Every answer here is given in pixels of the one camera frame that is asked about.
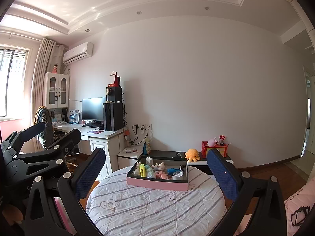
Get pink white block figure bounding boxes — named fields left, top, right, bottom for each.
left=136, top=162, right=142, bottom=170

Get yellow highlighter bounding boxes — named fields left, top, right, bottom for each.
left=139, top=164, right=146, bottom=177

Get rose gold tumbler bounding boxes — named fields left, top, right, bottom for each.
left=155, top=171, right=169, bottom=180

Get clear box with blue cloth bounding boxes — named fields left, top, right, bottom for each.
left=145, top=164, right=156, bottom=178

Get black hair clip white flowers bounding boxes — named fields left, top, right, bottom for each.
left=179, top=165, right=185, bottom=173

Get blue highlighter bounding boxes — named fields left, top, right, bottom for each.
left=167, top=168, right=180, bottom=175

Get black office chair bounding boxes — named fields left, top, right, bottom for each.
left=33, top=106, right=80, bottom=167

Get pink bedding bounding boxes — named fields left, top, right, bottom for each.
left=54, top=197, right=77, bottom=235

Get pink clothed person leg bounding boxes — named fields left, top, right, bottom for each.
left=284, top=181, right=315, bottom=236

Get white desk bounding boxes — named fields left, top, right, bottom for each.
left=54, top=123, right=125, bottom=181

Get black computer monitor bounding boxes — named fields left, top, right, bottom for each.
left=82, top=97, right=106, bottom=121

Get white glass-door cabinet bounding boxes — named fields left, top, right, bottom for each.
left=43, top=73, right=69, bottom=109

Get black computer tower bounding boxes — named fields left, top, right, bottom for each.
left=103, top=103, right=123, bottom=131

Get striped quilted table cover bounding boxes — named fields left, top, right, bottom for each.
left=86, top=167, right=226, bottom=235

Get orange capped bottle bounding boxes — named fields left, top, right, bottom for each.
left=124, top=129, right=131, bottom=148

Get doll on cabinet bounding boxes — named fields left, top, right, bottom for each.
left=52, top=63, right=60, bottom=74

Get black speaker box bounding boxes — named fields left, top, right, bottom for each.
left=106, top=87, right=122, bottom=103

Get red toy storage box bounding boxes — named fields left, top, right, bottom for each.
left=201, top=141, right=228, bottom=159

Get beige curtain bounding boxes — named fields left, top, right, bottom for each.
left=31, top=38, right=66, bottom=153

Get yellow octopus plush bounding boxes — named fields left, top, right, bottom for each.
left=185, top=149, right=200, bottom=162

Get white air conditioner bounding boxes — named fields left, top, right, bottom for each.
left=63, top=41, right=94, bottom=65

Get pink and black box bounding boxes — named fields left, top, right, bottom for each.
left=127, top=155, right=188, bottom=191

